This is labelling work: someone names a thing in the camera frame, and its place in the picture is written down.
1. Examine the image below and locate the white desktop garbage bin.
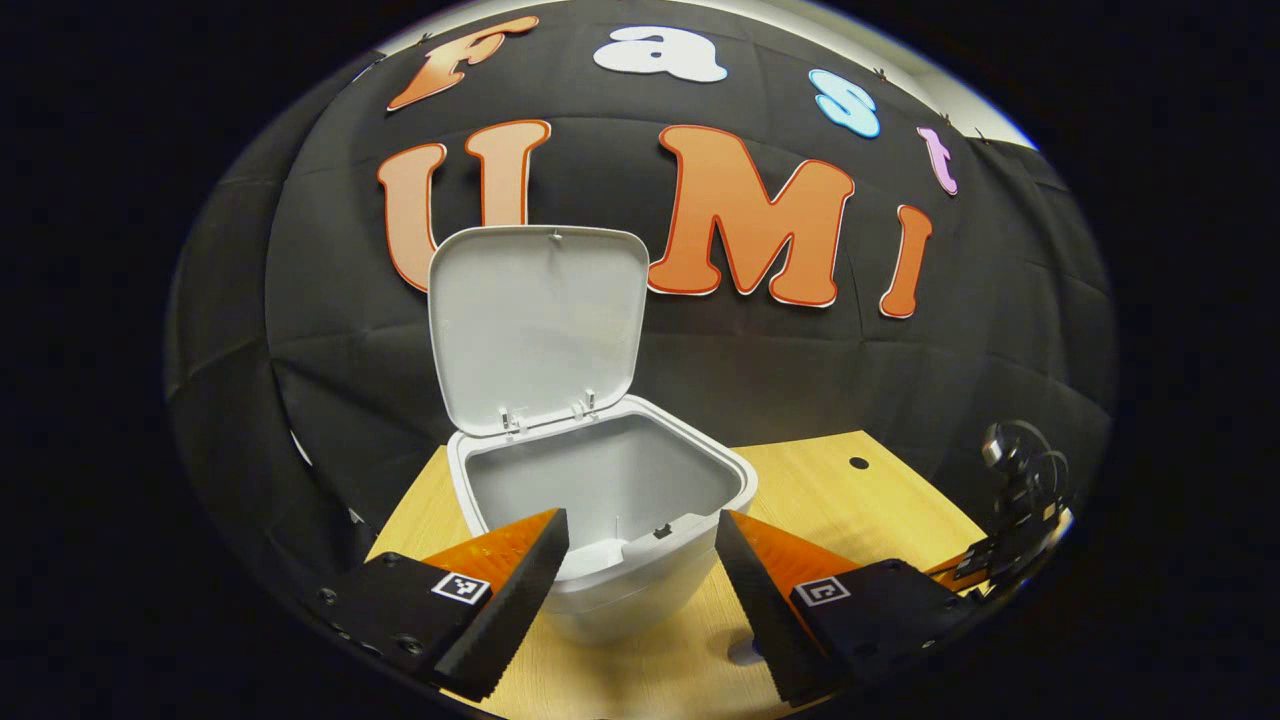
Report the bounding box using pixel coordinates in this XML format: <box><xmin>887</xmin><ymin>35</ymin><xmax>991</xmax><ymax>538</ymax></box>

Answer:
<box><xmin>428</xmin><ymin>225</ymin><xmax>758</xmax><ymax>643</ymax></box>

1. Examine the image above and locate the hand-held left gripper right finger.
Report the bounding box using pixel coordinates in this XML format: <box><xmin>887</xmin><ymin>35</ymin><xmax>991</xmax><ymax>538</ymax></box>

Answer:
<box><xmin>715</xmin><ymin>508</ymin><xmax>986</xmax><ymax>706</ymax></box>

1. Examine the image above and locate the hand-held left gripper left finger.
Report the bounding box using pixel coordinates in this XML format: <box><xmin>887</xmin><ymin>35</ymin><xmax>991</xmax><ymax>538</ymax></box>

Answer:
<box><xmin>315</xmin><ymin>508</ymin><xmax>571</xmax><ymax>701</ymax></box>

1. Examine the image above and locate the wooden desktop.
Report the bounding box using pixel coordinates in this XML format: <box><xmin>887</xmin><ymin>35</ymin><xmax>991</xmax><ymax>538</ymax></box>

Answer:
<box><xmin>368</xmin><ymin>430</ymin><xmax>991</xmax><ymax>720</ymax></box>

